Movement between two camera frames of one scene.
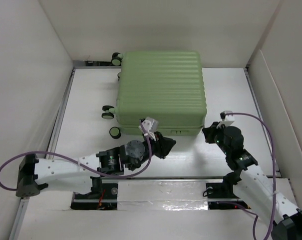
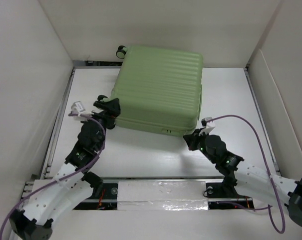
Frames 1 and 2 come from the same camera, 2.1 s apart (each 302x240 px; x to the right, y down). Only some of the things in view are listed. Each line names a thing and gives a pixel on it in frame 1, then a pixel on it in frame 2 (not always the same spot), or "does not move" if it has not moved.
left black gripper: [161, 144] to [111, 110]
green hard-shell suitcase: [167, 87] does not move
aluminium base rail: [159, 194] does not move
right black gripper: [208, 132] to [191, 139]
